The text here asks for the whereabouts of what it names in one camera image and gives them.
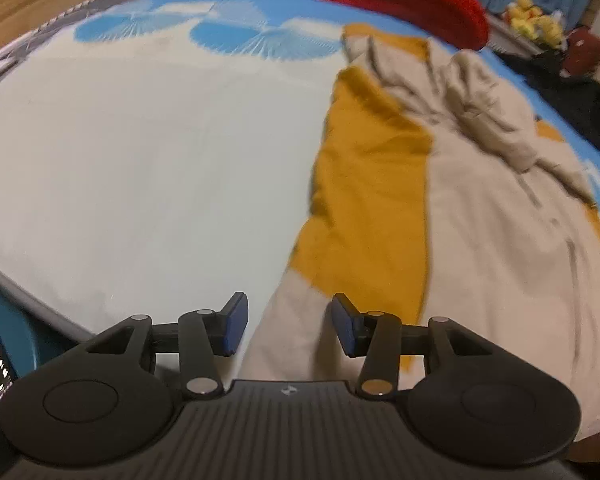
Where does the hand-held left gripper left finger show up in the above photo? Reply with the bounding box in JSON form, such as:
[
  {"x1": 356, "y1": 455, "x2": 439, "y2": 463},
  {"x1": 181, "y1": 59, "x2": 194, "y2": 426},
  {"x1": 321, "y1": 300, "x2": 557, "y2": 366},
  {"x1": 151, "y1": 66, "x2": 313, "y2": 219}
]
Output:
[{"x1": 87, "y1": 292, "x2": 249, "y2": 400}]

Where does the beige and mustard hooded jacket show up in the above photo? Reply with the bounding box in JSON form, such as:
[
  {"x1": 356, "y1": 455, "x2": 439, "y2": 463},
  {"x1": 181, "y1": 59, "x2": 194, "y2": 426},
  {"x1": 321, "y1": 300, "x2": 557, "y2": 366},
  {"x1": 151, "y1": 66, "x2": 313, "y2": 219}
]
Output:
[{"x1": 240, "y1": 25, "x2": 600, "y2": 441}]

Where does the dark red plush pillow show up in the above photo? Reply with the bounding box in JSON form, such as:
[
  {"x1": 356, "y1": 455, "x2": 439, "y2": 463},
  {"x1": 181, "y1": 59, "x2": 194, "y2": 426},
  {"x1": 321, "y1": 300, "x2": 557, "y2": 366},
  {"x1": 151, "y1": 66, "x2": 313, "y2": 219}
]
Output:
[{"x1": 562, "y1": 27, "x2": 600, "y2": 79}]

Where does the black clothes pile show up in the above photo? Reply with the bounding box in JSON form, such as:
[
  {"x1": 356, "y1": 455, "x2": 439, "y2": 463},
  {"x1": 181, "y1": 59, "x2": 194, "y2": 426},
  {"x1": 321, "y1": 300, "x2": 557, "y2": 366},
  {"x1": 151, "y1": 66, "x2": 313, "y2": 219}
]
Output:
[{"x1": 500, "y1": 50, "x2": 600, "y2": 161}]

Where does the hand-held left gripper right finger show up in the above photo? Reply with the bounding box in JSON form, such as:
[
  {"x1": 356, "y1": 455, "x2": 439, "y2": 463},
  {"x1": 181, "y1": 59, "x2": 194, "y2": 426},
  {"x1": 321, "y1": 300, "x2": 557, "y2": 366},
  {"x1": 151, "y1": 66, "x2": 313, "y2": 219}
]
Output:
[{"x1": 332, "y1": 293, "x2": 496, "y2": 400}]

